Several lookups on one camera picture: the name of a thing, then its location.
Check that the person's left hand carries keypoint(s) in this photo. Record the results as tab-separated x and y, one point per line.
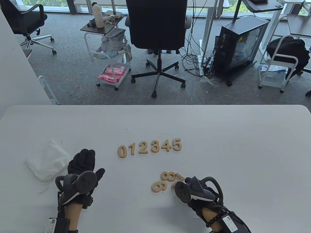
83	159

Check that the person's right hand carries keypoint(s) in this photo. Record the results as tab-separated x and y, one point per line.
198	208

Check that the oval wooden number block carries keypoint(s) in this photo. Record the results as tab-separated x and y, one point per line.
119	152

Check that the bent wooden number block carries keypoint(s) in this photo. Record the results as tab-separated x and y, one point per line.
179	176

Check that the looped wooden number block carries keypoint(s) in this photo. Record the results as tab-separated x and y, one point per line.
162	185

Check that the double-loop wooden number block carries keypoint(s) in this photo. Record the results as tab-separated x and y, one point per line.
168	176

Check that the straight wooden number block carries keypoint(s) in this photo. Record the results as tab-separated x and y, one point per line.
133	150

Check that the curved wooden number block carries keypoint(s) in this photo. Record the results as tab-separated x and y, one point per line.
143	153

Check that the hooked wooden number block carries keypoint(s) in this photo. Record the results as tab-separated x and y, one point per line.
180	146

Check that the angular wooden number block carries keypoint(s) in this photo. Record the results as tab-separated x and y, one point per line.
168	147

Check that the double-curve wooden number block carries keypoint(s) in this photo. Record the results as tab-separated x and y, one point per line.
155	151

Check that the person's left forearm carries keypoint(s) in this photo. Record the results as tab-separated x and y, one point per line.
73	214

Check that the clear plastic bag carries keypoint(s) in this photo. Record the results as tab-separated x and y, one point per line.
209	81

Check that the grey handheld controller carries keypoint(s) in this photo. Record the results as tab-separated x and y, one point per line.
86	180
182	190

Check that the black wrist sensor box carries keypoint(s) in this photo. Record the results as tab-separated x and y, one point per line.
233	223
62	225

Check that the white metal rack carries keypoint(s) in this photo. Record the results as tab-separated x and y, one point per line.
42	80

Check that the pink packets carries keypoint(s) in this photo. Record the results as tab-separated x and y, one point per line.
111	74

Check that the light blue pouch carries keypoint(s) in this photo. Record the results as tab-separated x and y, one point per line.
107	55

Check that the grey backpack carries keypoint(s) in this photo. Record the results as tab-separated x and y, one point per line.
113	40

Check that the white cart with dark top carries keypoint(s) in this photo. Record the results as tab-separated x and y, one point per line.
110	28

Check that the cream cylindrical bottle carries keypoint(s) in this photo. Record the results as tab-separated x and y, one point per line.
98	17

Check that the white rolling cart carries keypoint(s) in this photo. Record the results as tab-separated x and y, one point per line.
271	83

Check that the black chair with chrome base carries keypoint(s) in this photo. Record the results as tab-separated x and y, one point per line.
26	21

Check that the white flat box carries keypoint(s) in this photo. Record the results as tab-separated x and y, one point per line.
116	14

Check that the black high-back office chair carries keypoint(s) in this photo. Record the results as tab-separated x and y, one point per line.
156	24

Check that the white desk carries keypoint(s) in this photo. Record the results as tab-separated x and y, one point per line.
210	24
273	26

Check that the black backpack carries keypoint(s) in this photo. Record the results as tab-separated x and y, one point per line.
289	47

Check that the black computer tower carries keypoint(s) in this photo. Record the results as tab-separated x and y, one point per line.
243	26

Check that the black desk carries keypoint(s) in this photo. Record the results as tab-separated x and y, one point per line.
262	6

